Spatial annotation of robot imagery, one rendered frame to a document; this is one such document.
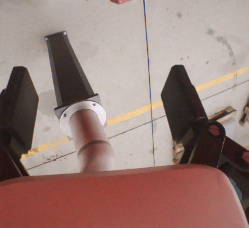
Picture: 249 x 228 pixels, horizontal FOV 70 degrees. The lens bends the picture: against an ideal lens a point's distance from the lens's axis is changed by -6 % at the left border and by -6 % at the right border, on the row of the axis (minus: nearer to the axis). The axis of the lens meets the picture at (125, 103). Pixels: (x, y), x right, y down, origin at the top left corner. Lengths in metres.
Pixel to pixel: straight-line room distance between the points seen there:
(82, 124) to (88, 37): 1.13
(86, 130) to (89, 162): 0.13
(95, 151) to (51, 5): 1.25
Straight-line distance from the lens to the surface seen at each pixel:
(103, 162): 0.59
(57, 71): 1.02
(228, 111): 3.46
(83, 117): 0.70
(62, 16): 1.63
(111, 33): 1.75
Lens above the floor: 1.60
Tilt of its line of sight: 48 degrees down
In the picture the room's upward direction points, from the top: 145 degrees clockwise
